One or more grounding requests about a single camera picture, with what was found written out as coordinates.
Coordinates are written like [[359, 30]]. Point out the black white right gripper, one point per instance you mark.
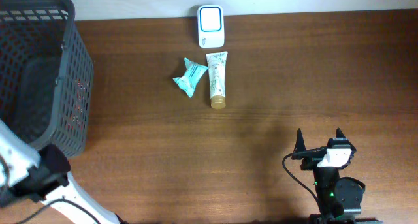
[[311, 158]]

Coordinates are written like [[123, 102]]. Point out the cream tube with gold cap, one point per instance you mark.
[[216, 70]]

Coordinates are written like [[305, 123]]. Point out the teal packet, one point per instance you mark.
[[193, 73]]

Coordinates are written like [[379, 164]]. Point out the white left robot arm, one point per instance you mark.
[[45, 176]]

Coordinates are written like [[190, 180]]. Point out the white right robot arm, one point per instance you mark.
[[338, 198]]

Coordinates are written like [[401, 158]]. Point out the white barcode scanner box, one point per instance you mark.
[[211, 26]]

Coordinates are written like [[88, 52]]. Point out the dark grey plastic basket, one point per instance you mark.
[[46, 74]]

